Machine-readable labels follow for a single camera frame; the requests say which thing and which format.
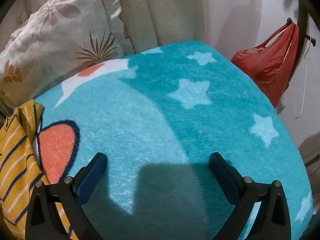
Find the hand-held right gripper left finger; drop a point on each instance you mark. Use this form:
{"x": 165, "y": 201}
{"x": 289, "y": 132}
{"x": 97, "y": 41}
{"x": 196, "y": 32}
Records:
{"x": 91, "y": 176}

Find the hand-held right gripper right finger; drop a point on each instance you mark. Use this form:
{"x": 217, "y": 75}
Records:
{"x": 226, "y": 177}

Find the yellow striped small shirt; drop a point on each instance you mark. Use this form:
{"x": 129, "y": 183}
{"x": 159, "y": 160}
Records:
{"x": 17, "y": 170}

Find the teal star printed blanket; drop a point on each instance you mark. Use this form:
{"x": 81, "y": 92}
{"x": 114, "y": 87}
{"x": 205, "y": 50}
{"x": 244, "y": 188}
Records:
{"x": 160, "y": 120}

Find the red plastic bag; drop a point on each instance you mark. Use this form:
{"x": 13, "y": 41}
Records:
{"x": 268, "y": 62}

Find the floral leaf print pillow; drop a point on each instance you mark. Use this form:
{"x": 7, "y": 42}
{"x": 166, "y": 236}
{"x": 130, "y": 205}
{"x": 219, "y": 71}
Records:
{"x": 57, "y": 35}

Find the beige curtain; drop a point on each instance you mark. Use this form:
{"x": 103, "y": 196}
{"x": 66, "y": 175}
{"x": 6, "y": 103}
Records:
{"x": 165, "y": 12}

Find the dark metal coat stand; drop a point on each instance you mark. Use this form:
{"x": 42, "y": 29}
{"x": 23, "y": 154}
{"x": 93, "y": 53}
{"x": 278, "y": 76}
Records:
{"x": 303, "y": 12}

